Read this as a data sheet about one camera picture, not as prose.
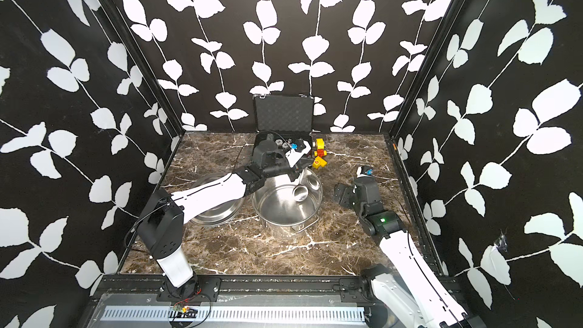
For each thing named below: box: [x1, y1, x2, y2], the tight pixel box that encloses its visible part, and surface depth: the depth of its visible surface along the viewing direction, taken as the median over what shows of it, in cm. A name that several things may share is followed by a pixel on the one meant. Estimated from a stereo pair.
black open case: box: [252, 94, 315, 153], surface depth 113 cm
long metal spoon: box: [292, 168, 309, 202], surface depth 95 cm
